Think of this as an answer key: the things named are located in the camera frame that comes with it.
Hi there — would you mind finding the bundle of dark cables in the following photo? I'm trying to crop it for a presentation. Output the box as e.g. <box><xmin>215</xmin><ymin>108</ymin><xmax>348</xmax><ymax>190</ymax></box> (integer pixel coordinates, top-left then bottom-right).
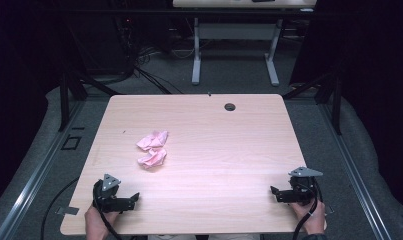
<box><xmin>113</xmin><ymin>14</ymin><xmax>185</xmax><ymax>95</ymax></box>

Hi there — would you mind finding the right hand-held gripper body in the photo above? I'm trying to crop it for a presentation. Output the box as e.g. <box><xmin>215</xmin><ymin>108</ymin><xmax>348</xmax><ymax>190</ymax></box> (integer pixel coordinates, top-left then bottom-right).
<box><xmin>283</xmin><ymin>166</ymin><xmax>324</xmax><ymax>206</ymax></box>

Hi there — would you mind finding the pink tissue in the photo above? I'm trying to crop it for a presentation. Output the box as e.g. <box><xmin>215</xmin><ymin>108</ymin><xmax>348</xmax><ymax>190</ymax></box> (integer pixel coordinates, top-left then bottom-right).
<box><xmin>136</xmin><ymin>147</ymin><xmax>168</xmax><ymax>170</ymax></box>
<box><xmin>136</xmin><ymin>130</ymin><xmax>170</xmax><ymax>151</ymax></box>

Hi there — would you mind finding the black metal stand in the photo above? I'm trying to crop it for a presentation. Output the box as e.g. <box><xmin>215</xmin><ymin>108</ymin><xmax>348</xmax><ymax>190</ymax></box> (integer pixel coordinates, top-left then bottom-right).
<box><xmin>57</xmin><ymin>71</ymin><xmax>124</xmax><ymax>133</ymax></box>
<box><xmin>282</xmin><ymin>70</ymin><xmax>343</xmax><ymax>136</ymax></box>

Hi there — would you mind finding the white desk with metal legs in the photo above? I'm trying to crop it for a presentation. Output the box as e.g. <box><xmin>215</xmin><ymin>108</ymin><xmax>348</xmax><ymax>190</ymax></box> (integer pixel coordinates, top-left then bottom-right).
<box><xmin>172</xmin><ymin>0</ymin><xmax>319</xmax><ymax>87</ymax></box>

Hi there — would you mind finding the person's right hand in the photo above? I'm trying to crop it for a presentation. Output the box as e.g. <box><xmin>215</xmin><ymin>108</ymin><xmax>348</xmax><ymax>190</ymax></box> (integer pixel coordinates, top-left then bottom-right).
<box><xmin>290</xmin><ymin>199</ymin><xmax>327</xmax><ymax>236</ymax></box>

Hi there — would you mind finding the aluminium floor rail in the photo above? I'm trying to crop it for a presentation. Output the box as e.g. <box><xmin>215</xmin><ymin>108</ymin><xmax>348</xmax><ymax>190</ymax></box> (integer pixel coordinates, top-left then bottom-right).
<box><xmin>318</xmin><ymin>102</ymin><xmax>394</xmax><ymax>240</ymax></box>
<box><xmin>0</xmin><ymin>99</ymin><xmax>87</xmax><ymax>240</ymax></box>

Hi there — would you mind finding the dark curtain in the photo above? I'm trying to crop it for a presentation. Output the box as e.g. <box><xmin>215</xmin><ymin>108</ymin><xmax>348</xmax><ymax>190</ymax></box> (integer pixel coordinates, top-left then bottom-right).
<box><xmin>0</xmin><ymin>0</ymin><xmax>68</xmax><ymax>213</ymax></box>
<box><xmin>289</xmin><ymin>0</ymin><xmax>403</xmax><ymax>214</ymax></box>

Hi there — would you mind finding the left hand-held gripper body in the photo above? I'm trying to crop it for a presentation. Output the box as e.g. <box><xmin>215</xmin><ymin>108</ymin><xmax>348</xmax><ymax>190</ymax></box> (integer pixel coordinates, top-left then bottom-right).
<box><xmin>92</xmin><ymin>173</ymin><xmax>133</xmax><ymax>214</ymax></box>

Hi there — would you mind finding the black floor cable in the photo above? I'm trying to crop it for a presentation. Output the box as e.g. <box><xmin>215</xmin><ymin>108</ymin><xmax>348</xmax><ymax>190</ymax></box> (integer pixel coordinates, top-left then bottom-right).
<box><xmin>39</xmin><ymin>176</ymin><xmax>81</xmax><ymax>240</ymax></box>

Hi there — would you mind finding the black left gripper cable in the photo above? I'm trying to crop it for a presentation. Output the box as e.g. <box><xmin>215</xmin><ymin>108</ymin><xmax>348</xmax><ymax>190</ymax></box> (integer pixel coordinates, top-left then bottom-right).
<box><xmin>92</xmin><ymin>189</ymin><xmax>124</xmax><ymax>240</ymax></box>

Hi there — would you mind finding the person's left hand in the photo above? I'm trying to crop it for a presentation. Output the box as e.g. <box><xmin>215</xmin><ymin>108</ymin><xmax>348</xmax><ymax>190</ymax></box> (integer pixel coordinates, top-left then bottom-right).
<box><xmin>84</xmin><ymin>204</ymin><xmax>121</xmax><ymax>240</ymax></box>

